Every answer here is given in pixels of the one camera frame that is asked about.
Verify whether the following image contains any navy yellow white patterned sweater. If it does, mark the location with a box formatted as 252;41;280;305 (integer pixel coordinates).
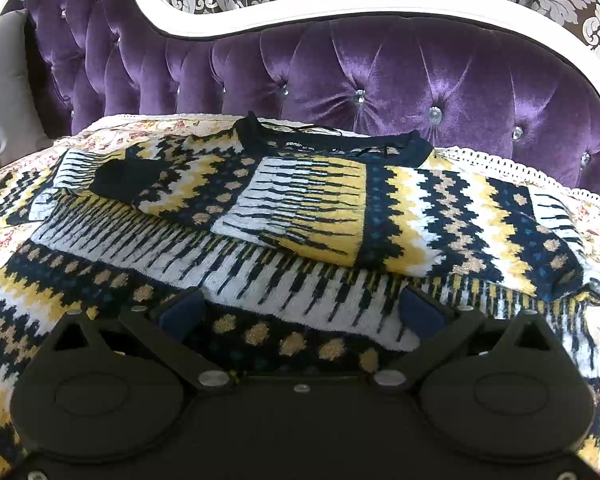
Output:
0;112;600;480

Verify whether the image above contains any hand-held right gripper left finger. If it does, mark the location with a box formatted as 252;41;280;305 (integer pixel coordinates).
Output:
45;287;236;393

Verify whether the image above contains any grey pillow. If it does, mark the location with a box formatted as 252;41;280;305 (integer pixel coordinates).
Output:
0;9;52;179

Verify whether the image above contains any purple tufted sofa back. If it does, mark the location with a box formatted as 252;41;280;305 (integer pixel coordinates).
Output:
0;0;600;200

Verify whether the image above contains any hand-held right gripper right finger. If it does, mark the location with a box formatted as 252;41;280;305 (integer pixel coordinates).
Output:
372;287;565;392

